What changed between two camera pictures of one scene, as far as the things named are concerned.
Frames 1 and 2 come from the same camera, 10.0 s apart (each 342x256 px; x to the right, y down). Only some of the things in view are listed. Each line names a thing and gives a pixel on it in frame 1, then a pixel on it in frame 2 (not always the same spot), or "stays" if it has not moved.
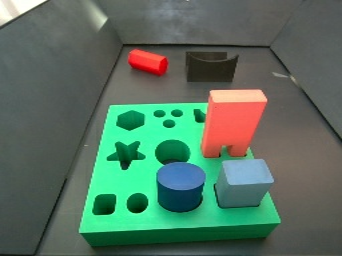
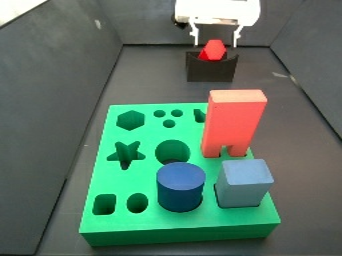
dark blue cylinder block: (180, 186) stays
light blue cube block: (244, 183) stays
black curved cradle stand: (210, 66) stays
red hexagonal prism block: (149, 62) -> (213, 50)
